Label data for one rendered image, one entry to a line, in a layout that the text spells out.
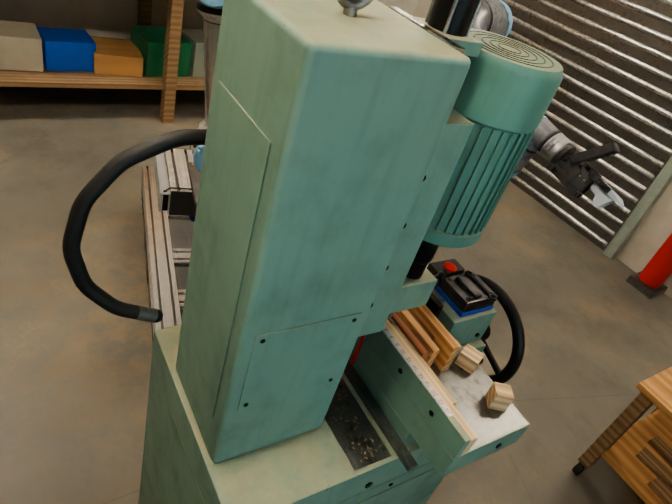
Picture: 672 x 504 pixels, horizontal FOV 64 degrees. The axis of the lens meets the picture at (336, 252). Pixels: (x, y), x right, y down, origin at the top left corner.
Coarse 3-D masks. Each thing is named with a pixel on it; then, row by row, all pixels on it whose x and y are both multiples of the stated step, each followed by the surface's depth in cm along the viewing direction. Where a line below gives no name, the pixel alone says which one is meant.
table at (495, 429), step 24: (360, 336) 112; (360, 360) 113; (384, 384) 107; (456, 384) 107; (480, 384) 109; (408, 408) 101; (456, 408) 102; (480, 408) 103; (432, 432) 96; (480, 432) 99; (504, 432) 100; (432, 456) 97; (480, 456) 100
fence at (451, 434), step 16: (368, 336) 110; (384, 336) 105; (384, 352) 106; (400, 368) 102; (400, 384) 102; (416, 384) 98; (416, 400) 99; (432, 400) 95; (432, 416) 96; (448, 432) 93; (464, 432) 91; (448, 448) 93; (464, 448) 91
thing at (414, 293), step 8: (424, 272) 105; (408, 280) 101; (416, 280) 102; (424, 280) 102; (432, 280) 103; (408, 288) 100; (416, 288) 102; (424, 288) 103; (432, 288) 105; (400, 296) 101; (408, 296) 102; (416, 296) 104; (424, 296) 105; (400, 304) 102; (408, 304) 104; (416, 304) 106; (424, 304) 107; (392, 312) 103
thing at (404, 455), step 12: (348, 360) 116; (348, 372) 113; (360, 384) 112; (360, 396) 110; (372, 396) 110; (372, 408) 107; (384, 420) 106; (384, 432) 105; (396, 432) 104; (396, 444) 102; (408, 456) 101; (408, 468) 99
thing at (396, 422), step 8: (352, 352) 115; (360, 368) 114; (360, 376) 114; (368, 376) 111; (368, 384) 112; (376, 384) 109; (376, 392) 110; (376, 400) 110; (384, 400) 108; (384, 408) 108; (392, 408) 106; (392, 416) 106; (392, 424) 106; (400, 424) 104; (400, 432) 104; (408, 432) 102; (408, 440) 104
